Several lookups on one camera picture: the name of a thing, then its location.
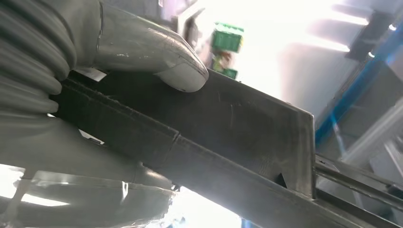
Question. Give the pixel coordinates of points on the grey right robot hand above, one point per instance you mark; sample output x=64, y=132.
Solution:
x=141, y=44

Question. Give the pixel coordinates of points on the green plastic crate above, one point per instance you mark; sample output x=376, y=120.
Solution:
x=226, y=41

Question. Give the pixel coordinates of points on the blue frame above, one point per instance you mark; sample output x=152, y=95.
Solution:
x=352, y=94

